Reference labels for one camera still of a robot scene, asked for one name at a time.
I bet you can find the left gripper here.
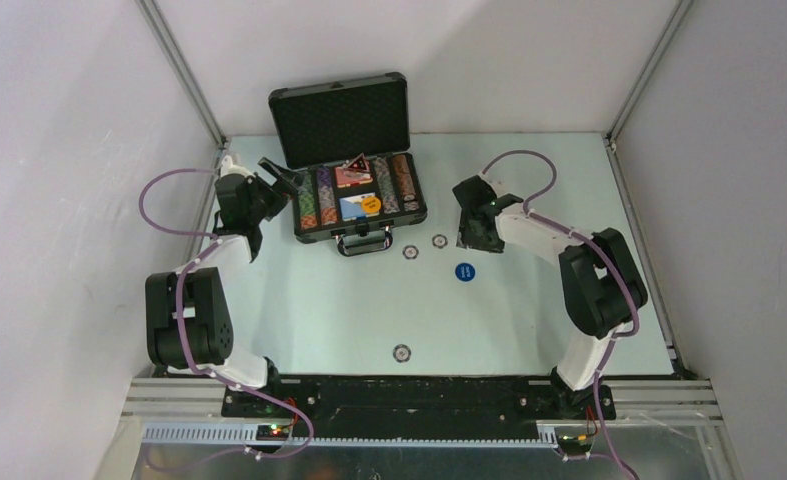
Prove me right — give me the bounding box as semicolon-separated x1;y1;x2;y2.
244;158;305;224

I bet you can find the blue round button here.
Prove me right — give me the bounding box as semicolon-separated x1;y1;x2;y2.
454;262;476;282

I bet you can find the red playing card box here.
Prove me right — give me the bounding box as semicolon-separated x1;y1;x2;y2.
334;166;373;189

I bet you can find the triangular dealer button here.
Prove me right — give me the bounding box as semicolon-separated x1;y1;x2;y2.
342;153;370;175

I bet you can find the black poker set case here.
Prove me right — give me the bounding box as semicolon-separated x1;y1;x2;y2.
268;72;428;257

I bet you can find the orange round button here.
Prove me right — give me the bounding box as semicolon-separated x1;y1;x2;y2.
361;195;383;216

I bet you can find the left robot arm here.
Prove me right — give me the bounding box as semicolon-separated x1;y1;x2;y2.
145;152;303;417

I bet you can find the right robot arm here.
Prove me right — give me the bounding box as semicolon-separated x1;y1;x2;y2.
452;175;648;418

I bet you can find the poker chip middle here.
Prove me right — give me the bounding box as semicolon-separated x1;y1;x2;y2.
432;234;449;249

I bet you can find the poker chip near disc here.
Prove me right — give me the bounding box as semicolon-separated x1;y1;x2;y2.
402;245;419;260

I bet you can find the blue playing card box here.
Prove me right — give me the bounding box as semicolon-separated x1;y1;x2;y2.
339;193;380;222

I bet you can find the poker chip front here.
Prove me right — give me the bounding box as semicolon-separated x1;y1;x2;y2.
392;344;412;363

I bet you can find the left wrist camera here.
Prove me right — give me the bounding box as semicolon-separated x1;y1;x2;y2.
218;152;253;179

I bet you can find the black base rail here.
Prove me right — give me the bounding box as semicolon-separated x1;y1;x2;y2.
223;374;618;440

